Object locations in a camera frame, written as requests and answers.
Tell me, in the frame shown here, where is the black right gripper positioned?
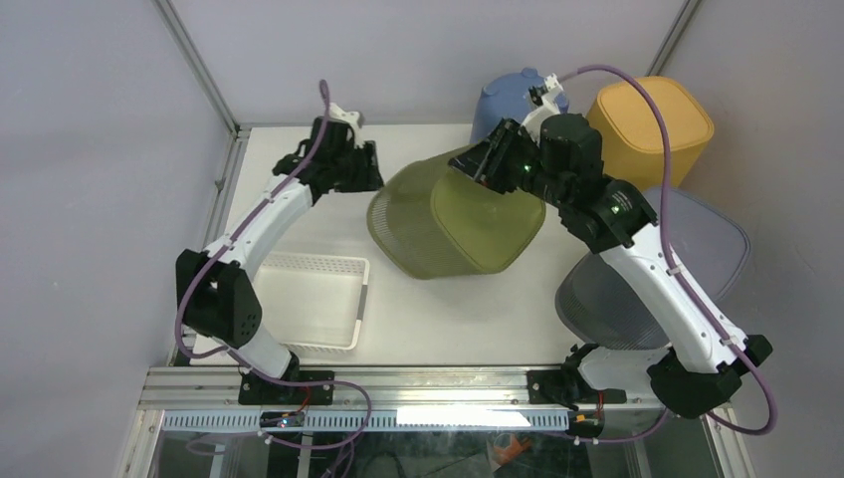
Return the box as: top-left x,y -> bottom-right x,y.
447,118 -> 569,209

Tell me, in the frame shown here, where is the blue plastic bucket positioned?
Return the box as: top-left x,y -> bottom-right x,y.
469,68 -> 544,144

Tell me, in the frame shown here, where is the olive green ribbed basket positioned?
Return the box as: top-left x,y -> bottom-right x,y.
366,147 -> 546,280

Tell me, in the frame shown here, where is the yellow ribbed basket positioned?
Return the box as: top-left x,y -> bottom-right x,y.
586,77 -> 715,191

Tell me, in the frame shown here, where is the white perforated plastic tray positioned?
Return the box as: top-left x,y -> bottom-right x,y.
253,252 -> 370,354

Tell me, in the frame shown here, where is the dark grey basket liner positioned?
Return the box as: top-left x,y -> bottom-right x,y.
555,188 -> 751,351

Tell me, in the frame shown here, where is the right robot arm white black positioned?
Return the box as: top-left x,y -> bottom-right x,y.
450,114 -> 772,418

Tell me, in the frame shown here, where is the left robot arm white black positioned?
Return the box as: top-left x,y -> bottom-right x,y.
174,108 -> 384,404

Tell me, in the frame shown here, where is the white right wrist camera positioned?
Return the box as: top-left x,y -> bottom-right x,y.
521,74 -> 568,142

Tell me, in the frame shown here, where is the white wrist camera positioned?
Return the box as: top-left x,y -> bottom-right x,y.
328,102 -> 364,148
521,74 -> 568,142

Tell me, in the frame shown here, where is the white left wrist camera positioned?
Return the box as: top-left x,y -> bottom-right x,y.
328,102 -> 364,148

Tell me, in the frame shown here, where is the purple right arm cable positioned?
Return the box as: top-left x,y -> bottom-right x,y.
560,64 -> 779,437

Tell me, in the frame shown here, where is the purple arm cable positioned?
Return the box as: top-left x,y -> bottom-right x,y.
560,64 -> 779,437
173,80 -> 331,360

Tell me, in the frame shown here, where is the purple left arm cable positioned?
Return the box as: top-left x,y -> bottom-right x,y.
173,80 -> 331,360

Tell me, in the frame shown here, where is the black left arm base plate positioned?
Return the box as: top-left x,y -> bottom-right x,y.
238,369 -> 335,406

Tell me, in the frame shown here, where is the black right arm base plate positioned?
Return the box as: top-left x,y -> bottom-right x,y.
526,368 -> 627,407

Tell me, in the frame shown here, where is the aluminium frame rail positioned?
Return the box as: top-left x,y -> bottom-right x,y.
138,363 -> 730,411

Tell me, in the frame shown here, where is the white slotted cable duct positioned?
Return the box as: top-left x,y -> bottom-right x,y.
162,405 -> 569,433

